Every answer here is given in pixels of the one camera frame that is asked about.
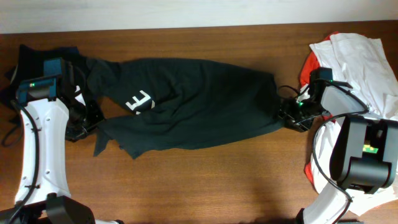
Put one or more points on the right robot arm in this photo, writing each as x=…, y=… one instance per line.
x=364, y=156

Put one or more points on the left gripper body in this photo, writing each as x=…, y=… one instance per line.
x=90, y=116

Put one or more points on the black Nike t-shirt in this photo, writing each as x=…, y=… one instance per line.
x=182, y=103

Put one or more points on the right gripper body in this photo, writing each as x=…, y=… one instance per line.
x=290, y=115

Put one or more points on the folded navy shirt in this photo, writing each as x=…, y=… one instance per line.
x=71, y=49

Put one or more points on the white t-shirt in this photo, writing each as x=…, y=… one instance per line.
x=361, y=62

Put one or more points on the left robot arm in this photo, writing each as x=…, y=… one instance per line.
x=54, y=108

